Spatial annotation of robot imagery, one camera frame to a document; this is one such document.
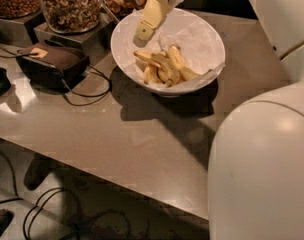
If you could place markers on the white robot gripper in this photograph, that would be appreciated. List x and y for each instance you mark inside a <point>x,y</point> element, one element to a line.
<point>154,14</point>

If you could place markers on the long spotted yellow banana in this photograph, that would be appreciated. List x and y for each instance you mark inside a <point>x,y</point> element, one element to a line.
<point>162,62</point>

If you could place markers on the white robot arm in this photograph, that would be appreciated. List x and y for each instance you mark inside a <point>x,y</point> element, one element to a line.
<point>256,163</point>

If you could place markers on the white ceramic bowl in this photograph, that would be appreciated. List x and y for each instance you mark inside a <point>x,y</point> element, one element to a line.
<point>205,50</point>

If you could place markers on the small lower-left yellow banana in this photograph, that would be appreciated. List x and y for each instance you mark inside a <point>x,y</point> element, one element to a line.
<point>151,75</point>

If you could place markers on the small middle yellow banana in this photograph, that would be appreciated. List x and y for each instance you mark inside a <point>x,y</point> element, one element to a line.
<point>162,75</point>

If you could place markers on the upright yellow banana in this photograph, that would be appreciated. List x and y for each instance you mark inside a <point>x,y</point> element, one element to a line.
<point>177,61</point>

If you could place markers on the steel stand under mixed nuts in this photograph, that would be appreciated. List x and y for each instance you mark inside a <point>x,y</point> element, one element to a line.
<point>94,43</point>

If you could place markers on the glass jar of mixed nuts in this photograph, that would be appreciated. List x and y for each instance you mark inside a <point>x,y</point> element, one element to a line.
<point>71,16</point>

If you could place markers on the dark brown box with label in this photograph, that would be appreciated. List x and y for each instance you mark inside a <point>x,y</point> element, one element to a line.
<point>53,67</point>

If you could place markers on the steel stand under brown nuts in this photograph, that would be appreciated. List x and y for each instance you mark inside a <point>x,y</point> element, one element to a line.
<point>20,31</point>

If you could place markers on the dark shoe on floor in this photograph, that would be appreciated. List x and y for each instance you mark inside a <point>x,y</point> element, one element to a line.
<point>6,218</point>

